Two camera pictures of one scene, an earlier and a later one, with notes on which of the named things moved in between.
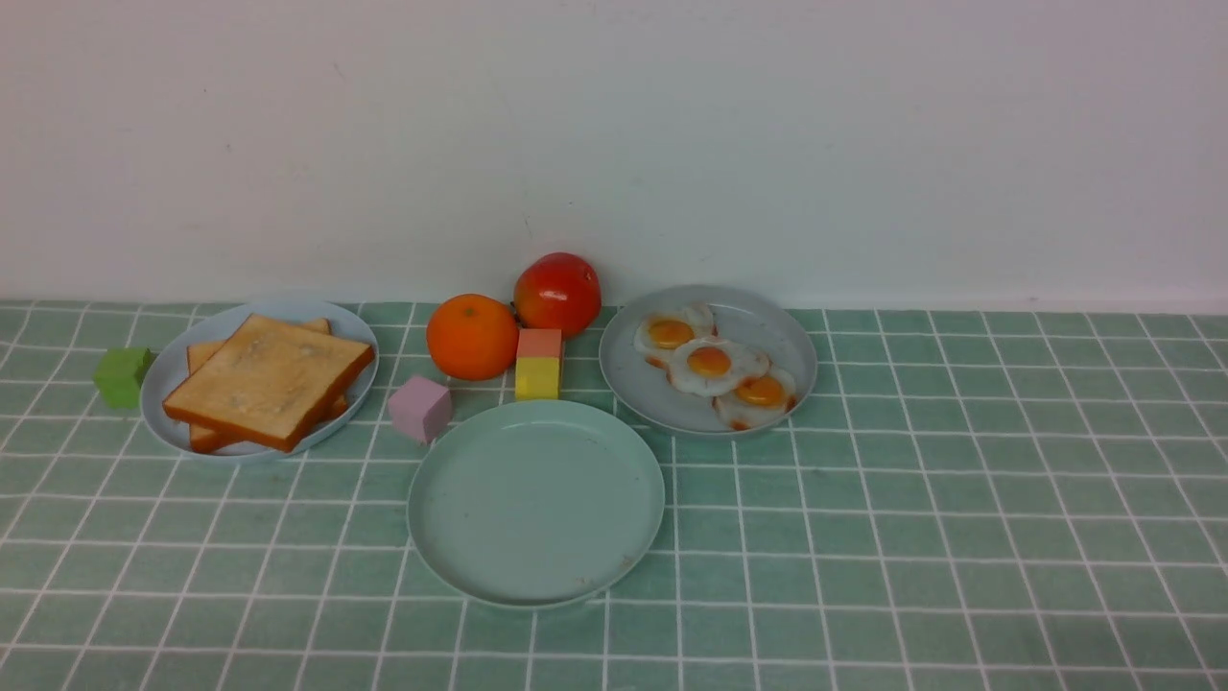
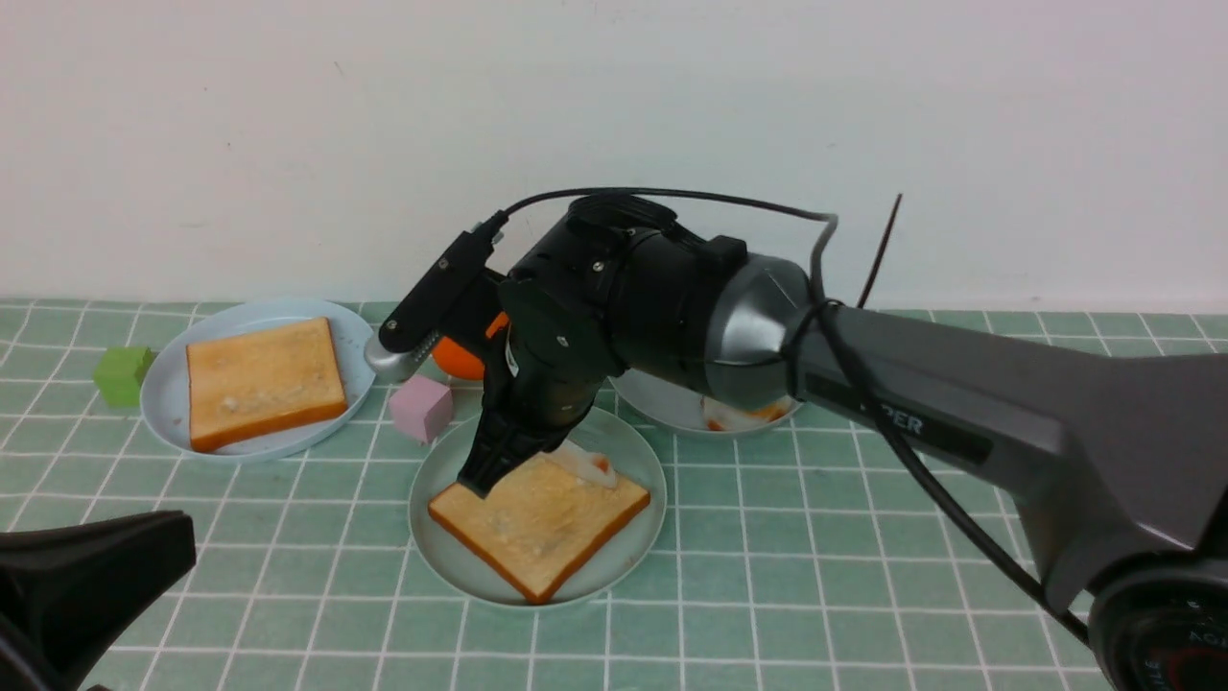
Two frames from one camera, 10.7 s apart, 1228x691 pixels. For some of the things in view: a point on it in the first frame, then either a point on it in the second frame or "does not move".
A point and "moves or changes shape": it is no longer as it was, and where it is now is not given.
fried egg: (711, 366) moves or changes shape
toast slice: (269, 382) -> (539, 523)
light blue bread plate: (169, 368) does not move
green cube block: (118, 376) does not move
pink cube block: (420, 410) does not move
